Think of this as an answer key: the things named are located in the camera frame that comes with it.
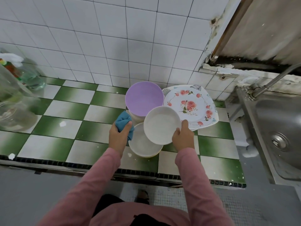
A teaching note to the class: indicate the clear bottle with green liquid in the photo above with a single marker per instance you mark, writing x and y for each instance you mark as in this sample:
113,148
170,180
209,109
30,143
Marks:
32,78

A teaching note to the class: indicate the person's left leg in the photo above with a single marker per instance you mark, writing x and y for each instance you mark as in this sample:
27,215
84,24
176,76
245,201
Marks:
107,203

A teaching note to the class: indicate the stainless steel sink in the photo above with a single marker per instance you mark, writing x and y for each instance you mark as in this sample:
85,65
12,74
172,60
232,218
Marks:
282,129

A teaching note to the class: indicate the person's left hand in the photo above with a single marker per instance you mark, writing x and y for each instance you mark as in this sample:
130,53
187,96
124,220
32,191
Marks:
120,138

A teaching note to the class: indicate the person's right hand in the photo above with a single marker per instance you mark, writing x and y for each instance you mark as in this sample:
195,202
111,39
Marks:
183,138

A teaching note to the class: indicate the person's right leg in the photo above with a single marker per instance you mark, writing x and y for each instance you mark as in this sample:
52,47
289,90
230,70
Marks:
142,196

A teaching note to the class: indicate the person's right forearm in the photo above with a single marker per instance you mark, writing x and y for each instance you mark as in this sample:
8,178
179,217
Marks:
204,190

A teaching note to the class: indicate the stack of floral plates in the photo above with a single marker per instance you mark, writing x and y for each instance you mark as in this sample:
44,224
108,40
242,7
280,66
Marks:
193,103

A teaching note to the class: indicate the person's leg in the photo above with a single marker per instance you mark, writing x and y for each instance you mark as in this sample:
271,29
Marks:
142,196
107,203

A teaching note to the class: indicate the stack of white bowls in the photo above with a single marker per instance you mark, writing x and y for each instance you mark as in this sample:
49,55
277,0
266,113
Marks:
141,146

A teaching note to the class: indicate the weathered wooden board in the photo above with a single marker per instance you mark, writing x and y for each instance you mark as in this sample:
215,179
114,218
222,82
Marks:
268,25

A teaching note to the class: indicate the green checkered tile countertop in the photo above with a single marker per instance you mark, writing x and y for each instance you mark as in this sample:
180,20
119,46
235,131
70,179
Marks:
70,124

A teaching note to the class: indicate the purple plastic bowl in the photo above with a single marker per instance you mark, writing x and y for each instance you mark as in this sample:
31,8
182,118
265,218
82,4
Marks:
143,97

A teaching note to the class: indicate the large clear plastic bottle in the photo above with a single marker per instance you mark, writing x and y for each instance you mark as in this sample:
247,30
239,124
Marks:
14,110

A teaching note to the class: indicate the blue cleaning cloth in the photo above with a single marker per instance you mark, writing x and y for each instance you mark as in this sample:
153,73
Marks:
124,121

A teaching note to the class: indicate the person's left forearm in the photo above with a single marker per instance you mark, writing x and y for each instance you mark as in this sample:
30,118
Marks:
84,195

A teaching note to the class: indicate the chrome faucet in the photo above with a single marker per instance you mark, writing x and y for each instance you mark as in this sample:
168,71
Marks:
277,81

